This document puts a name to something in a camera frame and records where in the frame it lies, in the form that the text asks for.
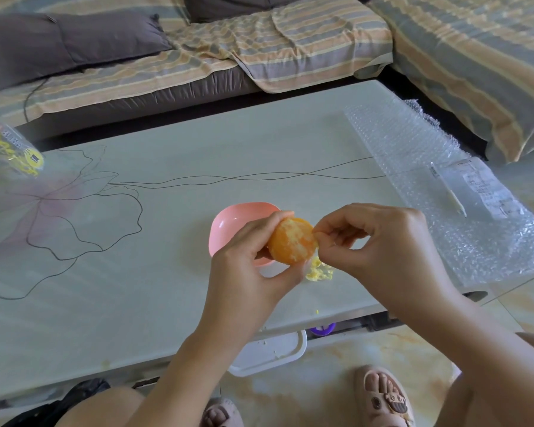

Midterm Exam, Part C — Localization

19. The clear bottle yellow label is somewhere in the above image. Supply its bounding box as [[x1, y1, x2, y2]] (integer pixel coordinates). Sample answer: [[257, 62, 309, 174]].
[[0, 117, 45, 177]]

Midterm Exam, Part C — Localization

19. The person's right hand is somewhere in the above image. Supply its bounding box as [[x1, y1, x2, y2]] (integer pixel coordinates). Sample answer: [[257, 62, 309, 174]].
[[313, 203, 463, 325]]

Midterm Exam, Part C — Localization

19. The black box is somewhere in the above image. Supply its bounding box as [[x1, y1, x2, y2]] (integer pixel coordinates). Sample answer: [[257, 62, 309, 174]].
[[364, 313, 403, 333]]

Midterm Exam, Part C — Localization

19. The person's left forearm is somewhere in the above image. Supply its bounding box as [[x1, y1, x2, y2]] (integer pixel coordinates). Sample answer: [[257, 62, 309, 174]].
[[129, 333, 241, 427]]

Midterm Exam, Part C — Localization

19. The person's right foot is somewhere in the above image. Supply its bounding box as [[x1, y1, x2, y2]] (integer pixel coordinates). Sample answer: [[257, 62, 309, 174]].
[[354, 365, 415, 427]]

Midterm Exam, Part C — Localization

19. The person's left hand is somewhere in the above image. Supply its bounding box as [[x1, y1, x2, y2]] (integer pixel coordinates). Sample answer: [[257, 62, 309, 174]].
[[193, 211, 310, 361]]

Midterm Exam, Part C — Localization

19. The person's leg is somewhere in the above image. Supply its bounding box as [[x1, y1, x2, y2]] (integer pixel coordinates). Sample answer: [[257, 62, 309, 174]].
[[55, 386, 145, 427], [434, 332, 534, 427]]

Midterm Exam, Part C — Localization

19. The black cable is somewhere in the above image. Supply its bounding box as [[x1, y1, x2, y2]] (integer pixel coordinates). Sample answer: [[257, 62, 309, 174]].
[[23, 79, 50, 123]]

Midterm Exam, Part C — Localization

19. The white plastic container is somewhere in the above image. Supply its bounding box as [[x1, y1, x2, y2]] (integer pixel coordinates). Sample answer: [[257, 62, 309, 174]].
[[228, 329, 309, 378]]

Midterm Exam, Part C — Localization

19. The person's right leg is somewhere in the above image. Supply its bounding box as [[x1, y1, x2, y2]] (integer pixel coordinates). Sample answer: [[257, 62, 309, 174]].
[[434, 332, 534, 427]]

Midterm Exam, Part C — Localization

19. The black plastic bag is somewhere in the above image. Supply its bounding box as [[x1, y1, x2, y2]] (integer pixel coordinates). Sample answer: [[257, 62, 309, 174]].
[[2, 378, 111, 427]]

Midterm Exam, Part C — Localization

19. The small white pith clump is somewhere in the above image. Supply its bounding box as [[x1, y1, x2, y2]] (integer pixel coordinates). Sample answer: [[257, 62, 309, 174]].
[[304, 256, 335, 283]]

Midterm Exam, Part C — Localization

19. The thin white stick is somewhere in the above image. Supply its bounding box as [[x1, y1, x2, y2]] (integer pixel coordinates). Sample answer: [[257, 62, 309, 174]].
[[430, 163, 468, 218]]

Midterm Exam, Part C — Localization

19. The person's foot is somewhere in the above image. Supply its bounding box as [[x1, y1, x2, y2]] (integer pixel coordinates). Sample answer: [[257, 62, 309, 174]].
[[354, 365, 415, 427], [200, 399, 244, 427]]

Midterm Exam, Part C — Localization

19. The person's left leg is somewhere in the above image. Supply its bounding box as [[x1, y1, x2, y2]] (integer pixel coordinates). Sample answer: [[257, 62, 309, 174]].
[[55, 386, 145, 427]]

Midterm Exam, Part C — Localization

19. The clear plastic bag paper label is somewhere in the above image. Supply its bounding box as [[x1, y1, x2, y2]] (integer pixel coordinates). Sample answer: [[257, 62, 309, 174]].
[[429, 157, 526, 221]]

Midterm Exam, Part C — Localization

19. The striped sofa sheet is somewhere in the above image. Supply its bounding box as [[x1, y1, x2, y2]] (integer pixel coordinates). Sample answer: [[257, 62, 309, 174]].
[[367, 0, 534, 164], [0, 0, 394, 128]]

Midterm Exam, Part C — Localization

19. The grey upright cushion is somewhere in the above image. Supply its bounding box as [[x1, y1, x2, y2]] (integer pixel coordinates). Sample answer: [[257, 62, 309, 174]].
[[182, 0, 312, 24]]

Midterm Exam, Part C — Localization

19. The dark brown sofa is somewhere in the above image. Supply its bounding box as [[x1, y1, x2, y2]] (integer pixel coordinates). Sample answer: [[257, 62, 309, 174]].
[[15, 66, 488, 161]]

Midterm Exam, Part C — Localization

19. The person's left foot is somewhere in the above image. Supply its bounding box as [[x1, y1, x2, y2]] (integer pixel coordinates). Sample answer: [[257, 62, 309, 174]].
[[200, 399, 244, 427]]

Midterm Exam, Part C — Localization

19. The pink plastic dish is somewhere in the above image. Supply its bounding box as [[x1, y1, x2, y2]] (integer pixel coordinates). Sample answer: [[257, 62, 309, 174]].
[[208, 201, 281, 267]]

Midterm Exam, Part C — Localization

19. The clear bubble wrap sheet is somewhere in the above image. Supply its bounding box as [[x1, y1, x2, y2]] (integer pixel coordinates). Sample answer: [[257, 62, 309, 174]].
[[345, 100, 534, 288]]

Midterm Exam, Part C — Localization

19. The orange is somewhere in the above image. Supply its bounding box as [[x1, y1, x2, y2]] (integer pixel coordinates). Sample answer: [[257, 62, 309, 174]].
[[266, 216, 320, 266]]

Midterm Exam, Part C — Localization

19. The grey flat pillow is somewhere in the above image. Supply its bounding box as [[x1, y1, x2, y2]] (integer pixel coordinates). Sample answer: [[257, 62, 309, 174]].
[[0, 12, 174, 96]]

